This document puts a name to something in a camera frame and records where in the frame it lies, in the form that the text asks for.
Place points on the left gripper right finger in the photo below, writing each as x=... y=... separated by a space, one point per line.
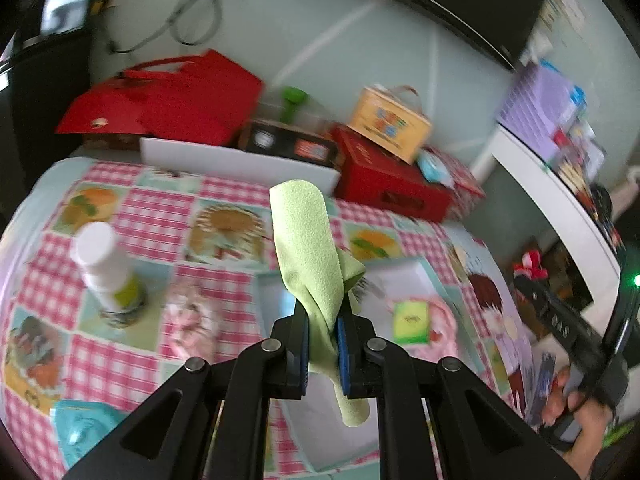
x=370 y=359

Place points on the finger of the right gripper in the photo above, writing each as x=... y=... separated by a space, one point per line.
x=565 y=324

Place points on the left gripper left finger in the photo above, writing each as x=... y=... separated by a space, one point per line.
x=272 y=369

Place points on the green tissue pack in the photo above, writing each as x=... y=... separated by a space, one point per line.
x=411 y=322

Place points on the teal cardboard tray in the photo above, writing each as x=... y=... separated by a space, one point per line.
x=315 y=422

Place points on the pink knitted cloth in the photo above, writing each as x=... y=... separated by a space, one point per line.
x=443 y=334

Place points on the pale pink floral scrunchie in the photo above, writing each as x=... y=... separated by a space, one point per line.
x=195 y=319

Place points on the light green cloth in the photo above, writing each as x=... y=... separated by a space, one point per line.
x=319 y=275

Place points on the purple cartoon packet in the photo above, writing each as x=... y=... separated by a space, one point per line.
x=541 y=380

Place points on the person right hand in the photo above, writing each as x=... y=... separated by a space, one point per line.
x=592 y=417

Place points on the white shelf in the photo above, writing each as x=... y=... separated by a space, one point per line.
x=590 y=251

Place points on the patterned red gift box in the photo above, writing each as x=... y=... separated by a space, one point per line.
x=467 y=193

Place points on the white pill bottle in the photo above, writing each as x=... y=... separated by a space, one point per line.
x=108 y=272

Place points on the checkered fruit print tablecloth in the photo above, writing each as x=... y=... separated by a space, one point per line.
x=216 y=233

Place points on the red cardboard box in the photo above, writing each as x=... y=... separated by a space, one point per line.
x=373 y=177

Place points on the teal plastic toy case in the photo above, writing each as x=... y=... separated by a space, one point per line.
x=80 y=425

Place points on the blue wet wipes pack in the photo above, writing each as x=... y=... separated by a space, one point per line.
x=433 y=169

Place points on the white foam board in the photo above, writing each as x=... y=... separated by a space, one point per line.
x=232 y=164

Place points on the purple perforated basket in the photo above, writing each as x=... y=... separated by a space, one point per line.
x=547 y=112

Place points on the black pump box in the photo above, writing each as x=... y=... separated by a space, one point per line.
x=285 y=141

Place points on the yellow children's gift case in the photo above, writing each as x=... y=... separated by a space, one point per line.
x=392 y=118

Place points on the red gift bags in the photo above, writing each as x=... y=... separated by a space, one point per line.
x=201 y=98

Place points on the black cabinet with monitor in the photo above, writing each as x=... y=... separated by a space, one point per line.
x=45 y=47

